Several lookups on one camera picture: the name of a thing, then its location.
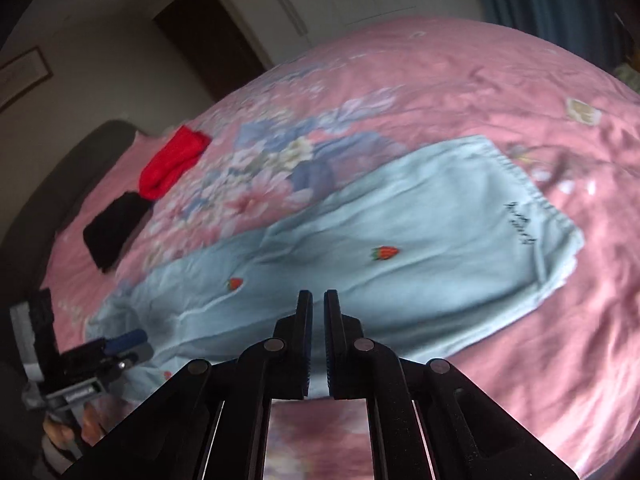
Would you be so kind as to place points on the black folded cloth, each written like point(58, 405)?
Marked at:
point(115, 230)

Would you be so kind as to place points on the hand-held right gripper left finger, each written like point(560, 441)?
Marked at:
point(307, 355)

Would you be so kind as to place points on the white wardrobe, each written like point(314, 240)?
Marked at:
point(325, 0)

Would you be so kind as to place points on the person's left hand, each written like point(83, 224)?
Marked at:
point(92, 422)

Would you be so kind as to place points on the dark grey headboard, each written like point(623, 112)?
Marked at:
point(60, 170)

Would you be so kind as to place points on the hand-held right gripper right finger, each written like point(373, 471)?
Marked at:
point(329, 355)

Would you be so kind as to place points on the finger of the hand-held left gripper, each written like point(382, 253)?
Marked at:
point(125, 341)
point(142, 354)

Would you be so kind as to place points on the light blue denim pants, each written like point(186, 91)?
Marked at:
point(400, 240)

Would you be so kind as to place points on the pink floral bed sheet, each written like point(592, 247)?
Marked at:
point(450, 85)

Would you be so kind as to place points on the red puffer jacket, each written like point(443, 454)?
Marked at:
point(170, 165)

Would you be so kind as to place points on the blue curtain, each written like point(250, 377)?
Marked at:
point(540, 0)

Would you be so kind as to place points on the dark brown door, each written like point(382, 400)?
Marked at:
point(210, 30)

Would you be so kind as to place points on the framed wall picture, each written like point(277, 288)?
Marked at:
point(20, 77)

